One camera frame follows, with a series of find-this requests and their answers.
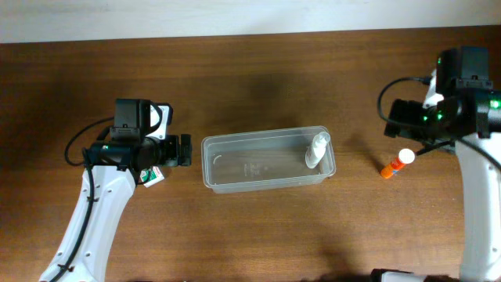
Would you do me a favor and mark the orange tube white cap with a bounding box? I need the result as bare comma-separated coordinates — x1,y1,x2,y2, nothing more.
380,148,416,179

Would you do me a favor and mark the white spray bottle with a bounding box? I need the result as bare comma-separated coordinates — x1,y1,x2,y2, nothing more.
305,132,330,169

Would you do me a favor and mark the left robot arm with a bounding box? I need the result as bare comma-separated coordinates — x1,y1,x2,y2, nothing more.
40,99,193,281

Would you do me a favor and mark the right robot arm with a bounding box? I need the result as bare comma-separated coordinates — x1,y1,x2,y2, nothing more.
378,46,500,281

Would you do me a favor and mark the clear plastic container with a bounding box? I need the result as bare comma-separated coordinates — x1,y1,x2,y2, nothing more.
201,125,337,193

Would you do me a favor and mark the white green medicine box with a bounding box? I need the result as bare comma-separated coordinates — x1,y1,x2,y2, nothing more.
139,166,164,187

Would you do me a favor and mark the right black cable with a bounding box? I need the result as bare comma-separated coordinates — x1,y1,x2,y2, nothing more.
377,76,501,173

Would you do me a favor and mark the black cable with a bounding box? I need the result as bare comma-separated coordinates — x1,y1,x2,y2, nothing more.
377,76,501,173
49,100,164,282

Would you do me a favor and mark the left black cable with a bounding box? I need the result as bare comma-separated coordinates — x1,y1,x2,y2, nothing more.
49,100,164,282

